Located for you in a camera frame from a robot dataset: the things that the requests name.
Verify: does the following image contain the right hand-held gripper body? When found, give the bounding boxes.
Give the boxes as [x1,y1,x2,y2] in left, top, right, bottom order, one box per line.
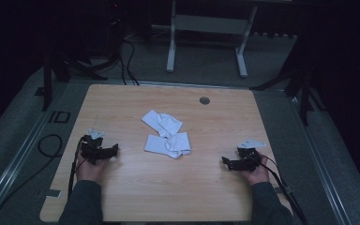
[229,138,263,173]

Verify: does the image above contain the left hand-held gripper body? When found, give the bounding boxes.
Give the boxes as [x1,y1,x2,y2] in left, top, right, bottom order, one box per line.
[80,127,113,166]

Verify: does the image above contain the person's right hand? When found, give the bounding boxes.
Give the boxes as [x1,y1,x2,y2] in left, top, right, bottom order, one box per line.
[240,154,271,188]

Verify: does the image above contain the person's left hand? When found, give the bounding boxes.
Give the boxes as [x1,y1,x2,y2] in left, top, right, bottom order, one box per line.
[75,152,113,186]

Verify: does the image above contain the white sock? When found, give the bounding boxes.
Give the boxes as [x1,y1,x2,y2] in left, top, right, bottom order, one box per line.
[141,109,184,139]
[143,131,192,159]

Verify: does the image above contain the black metal stand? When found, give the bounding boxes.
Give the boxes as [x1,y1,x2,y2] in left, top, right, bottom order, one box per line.
[35,46,109,113]
[248,37,327,127]

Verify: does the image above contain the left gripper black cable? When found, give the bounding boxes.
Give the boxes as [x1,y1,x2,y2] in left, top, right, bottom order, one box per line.
[67,137,86,199]

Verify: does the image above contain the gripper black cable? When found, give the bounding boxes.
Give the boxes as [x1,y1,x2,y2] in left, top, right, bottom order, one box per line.
[67,137,86,199]
[254,152,309,225]

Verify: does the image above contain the looped black floor cable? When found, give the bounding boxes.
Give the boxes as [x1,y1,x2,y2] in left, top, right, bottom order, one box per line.
[0,133,64,225]

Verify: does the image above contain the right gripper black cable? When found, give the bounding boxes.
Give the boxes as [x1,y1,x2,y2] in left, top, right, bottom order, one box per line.
[254,152,309,225]

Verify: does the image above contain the black floor cables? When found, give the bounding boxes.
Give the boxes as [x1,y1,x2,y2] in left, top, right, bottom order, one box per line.
[117,38,141,86]

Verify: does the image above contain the white metal table frame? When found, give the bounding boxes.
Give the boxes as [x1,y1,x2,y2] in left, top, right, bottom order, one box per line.
[151,0,259,79]

